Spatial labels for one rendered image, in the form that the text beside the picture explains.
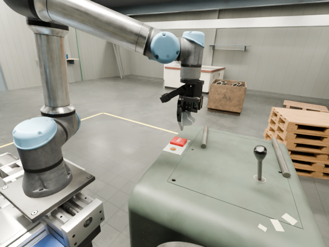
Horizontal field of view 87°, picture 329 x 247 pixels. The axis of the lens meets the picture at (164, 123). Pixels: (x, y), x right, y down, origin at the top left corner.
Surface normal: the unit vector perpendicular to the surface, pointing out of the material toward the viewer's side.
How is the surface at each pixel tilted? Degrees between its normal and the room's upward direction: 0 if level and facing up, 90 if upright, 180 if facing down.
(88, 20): 97
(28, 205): 0
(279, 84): 90
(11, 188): 0
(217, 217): 23
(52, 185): 72
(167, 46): 90
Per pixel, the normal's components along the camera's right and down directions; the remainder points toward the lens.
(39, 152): 0.57, 0.33
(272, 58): -0.50, 0.31
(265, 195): 0.04, -0.92
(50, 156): 0.86, 0.23
